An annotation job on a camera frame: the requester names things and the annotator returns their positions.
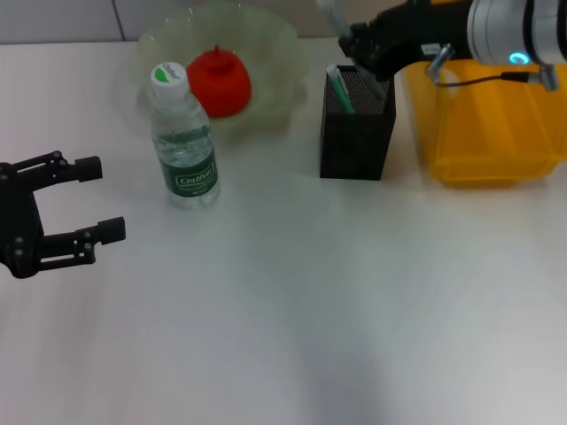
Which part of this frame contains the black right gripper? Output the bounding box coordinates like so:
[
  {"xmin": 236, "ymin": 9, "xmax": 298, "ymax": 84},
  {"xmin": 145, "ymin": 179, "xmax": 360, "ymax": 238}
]
[{"xmin": 338, "ymin": 0, "xmax": 474, "ymax": 82}]

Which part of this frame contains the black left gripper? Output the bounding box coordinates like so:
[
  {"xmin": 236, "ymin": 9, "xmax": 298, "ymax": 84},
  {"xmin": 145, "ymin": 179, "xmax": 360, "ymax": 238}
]
[{"xmin": 0, "ymin": 151, "xmax": 127, "ymax": 281}]

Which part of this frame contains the green utility knife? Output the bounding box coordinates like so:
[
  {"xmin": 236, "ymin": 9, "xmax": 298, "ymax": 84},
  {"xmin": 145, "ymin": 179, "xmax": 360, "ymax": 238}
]
[{"xmin": 327, "ymin": 63, "xmax": 357, "ymax": 115}]

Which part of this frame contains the grey marker pen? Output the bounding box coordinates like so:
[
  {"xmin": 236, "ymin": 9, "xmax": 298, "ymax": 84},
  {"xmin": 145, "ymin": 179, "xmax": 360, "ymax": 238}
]
[{"xmin": 315, "ymin": 0, "xmax": 387, "ymax": 101}]

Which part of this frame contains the clear water bottle green label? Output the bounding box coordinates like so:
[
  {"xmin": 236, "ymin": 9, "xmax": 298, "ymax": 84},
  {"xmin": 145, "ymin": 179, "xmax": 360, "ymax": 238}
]
[{"xmin": 150, "ymin": 61, "xmax": 222, "ymax": 211}]

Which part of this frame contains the red-orange toy orange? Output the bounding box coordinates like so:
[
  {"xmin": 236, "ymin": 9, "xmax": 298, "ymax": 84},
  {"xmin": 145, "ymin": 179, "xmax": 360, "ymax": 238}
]
[{"xmin": 185, "ymin": 43, "xmax": 254, "ymax": 119}]

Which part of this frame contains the green glass fruit bowl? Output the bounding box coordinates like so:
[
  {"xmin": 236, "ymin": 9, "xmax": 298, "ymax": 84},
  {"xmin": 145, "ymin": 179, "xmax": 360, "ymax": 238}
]
[{"xmin": 129, "ymin": 3, "xmax": 310, "ymax": 146}]

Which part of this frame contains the black mesh pen holder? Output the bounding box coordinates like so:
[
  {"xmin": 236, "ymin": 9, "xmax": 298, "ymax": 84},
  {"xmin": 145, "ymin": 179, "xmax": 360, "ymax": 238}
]
[{"xmin": 319, "ymin": 63, "xmax": 397, "ymax": 182}]

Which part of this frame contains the yellow plastic bin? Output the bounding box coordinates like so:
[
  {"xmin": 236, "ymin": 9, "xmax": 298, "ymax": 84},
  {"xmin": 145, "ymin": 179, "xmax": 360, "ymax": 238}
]
[{"xmin": 400, "ymin": 58, "xmax": 567, "ymax": 190}]

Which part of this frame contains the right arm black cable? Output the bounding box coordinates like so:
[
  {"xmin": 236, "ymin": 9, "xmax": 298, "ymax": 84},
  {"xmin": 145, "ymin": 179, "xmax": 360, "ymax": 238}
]
[{"xmin": 424, "ymin": 42, "xmax": 560, "ymax": 93}]

